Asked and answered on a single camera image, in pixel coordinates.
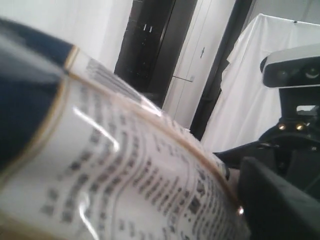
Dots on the dark blue biscuit package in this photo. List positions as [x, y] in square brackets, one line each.
[84, 156]

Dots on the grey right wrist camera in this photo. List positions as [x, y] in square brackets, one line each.
[296, 67]

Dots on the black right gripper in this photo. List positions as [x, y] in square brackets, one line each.
[291, 148]

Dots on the white draped cloth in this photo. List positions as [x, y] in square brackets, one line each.
[245, 108]

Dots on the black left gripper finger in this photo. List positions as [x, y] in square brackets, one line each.
[273, 208]

